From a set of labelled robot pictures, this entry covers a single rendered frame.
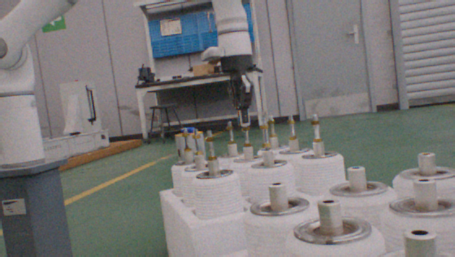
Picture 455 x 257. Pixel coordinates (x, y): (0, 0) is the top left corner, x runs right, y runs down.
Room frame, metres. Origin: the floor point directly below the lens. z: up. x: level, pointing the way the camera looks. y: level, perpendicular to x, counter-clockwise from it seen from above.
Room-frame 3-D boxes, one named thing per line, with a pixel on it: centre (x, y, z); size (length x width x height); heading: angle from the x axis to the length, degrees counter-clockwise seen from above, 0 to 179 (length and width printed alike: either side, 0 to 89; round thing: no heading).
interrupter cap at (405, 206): (0.44, -0.21, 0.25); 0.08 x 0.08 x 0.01
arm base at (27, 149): (1.05, 0.50, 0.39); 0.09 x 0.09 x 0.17; 77
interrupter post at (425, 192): (0.44, -0.21, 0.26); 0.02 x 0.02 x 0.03
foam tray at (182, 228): (0.96, -0.05, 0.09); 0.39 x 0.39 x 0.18; 16
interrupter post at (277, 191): (0.52, -0.06, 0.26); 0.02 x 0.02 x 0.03
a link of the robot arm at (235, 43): (0.96, -0.03, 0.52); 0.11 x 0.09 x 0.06; 104
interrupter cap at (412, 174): (0.59, -0.28, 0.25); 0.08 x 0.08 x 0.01
